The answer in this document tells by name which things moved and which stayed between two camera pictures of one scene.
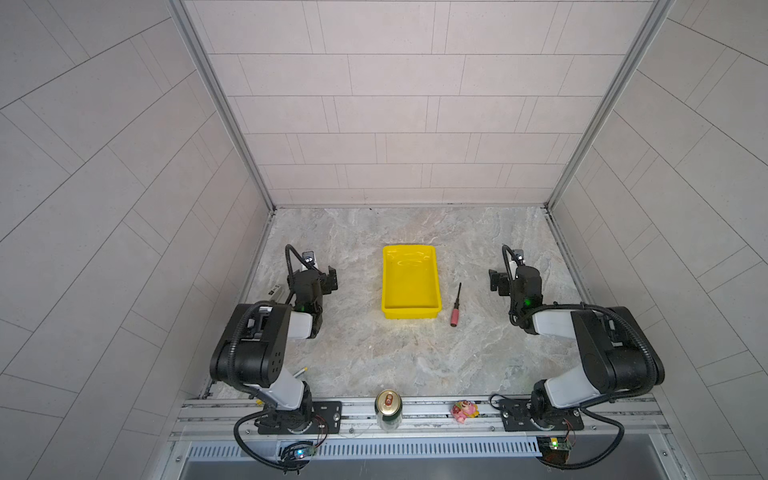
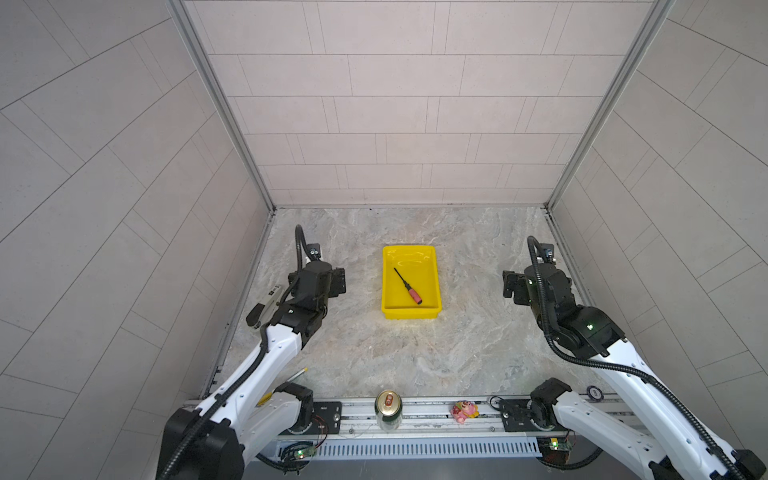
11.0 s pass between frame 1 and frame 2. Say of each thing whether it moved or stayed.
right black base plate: stayed
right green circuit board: stayed
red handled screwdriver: moved
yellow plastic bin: stayed
